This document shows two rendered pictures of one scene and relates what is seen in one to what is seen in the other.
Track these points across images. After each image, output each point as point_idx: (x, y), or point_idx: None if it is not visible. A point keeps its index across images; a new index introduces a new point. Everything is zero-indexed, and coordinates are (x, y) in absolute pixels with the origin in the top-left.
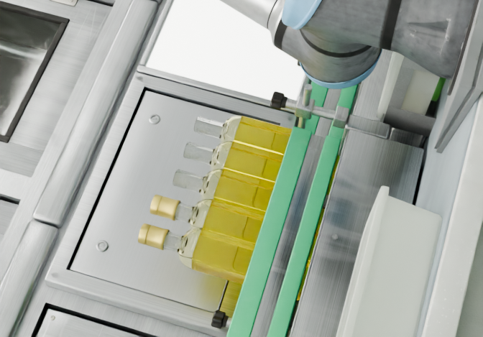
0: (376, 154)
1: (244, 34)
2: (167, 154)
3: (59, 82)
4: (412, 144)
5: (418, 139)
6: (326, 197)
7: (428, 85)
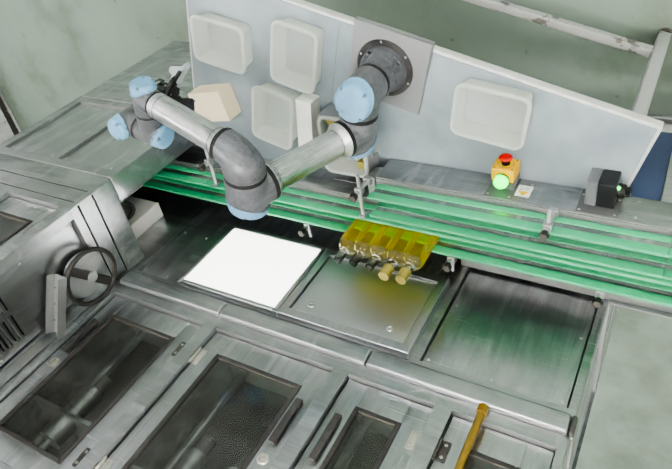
0: (390, 170)
1: (268, 266)
2: (336, 300)
3: (264, 359)
4: None
5: None
6: None
7: None
